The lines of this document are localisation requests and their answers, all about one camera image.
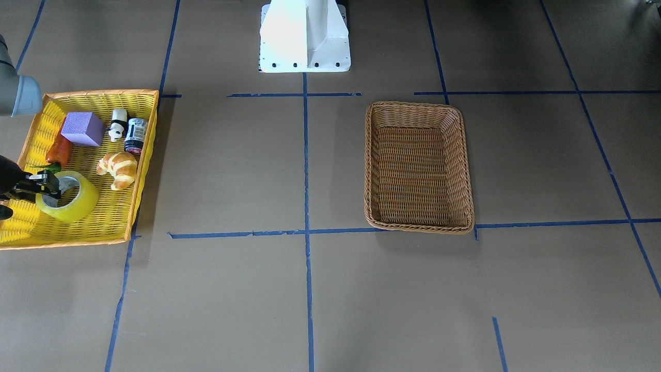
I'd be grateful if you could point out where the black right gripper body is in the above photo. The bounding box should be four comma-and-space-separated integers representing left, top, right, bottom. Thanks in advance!
1, 156, 33, 202

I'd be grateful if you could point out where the yellow tape roll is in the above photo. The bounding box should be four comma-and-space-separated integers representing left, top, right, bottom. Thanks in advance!
35, 171, 99, 222

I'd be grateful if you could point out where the white pillar mount base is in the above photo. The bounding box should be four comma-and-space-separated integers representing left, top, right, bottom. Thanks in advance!
258, 1, 352, 73

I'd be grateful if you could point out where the small black labelled can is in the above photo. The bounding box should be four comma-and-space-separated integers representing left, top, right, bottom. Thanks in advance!
123, 117, 148, 156

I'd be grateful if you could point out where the toy croissant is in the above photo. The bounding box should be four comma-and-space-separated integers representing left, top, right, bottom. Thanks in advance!
96, 151, 138, 191

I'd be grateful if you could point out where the purple foam cube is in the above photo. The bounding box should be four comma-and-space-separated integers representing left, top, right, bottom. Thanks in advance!
60, 112, 106, 147

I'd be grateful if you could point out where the toy orange carrot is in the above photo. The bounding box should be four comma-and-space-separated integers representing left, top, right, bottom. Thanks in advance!
39, 134, 72, 173

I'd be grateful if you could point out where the yellow plastic woven basket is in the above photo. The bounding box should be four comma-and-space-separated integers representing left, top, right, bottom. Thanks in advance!
1, 89, 159, 250

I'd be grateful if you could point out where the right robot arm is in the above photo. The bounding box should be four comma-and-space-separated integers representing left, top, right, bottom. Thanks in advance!
1, 36, 61, 203

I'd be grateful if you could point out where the toy panda figure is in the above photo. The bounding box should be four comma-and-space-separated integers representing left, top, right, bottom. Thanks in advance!
107, 108, 128, 142

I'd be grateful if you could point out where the brown wicker basket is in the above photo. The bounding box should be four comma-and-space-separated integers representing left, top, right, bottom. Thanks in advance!
364, 101, 475, 235

